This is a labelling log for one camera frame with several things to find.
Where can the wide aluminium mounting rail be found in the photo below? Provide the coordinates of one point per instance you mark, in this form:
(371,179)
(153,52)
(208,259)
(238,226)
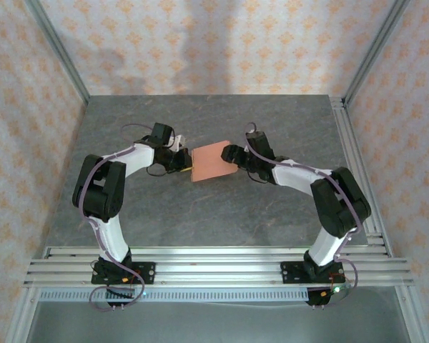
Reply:
(218,264)

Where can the aluminium side rail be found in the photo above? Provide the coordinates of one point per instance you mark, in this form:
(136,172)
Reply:
(354,160)

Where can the aluminium frame leg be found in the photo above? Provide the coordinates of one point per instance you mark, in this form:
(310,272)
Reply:
(411,318)
(23,318)

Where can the orange cardboard paper box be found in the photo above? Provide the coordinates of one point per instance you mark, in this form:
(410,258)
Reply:
(211,162)

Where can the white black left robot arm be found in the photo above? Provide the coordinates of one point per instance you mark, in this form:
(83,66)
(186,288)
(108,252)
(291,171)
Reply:
(139,157)

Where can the aluminium corner post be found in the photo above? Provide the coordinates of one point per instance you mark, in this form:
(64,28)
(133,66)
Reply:
(368,60)
(64,60)

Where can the grey metal lower panel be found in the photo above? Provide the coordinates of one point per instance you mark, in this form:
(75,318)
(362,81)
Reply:
(218,321)

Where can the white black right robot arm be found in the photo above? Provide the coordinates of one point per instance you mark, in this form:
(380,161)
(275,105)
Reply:
(293,175)

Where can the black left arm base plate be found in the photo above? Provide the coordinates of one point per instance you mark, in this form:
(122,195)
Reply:
(146,271)

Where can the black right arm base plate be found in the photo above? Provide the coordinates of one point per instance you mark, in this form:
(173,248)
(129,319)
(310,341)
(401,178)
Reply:
(289,273)

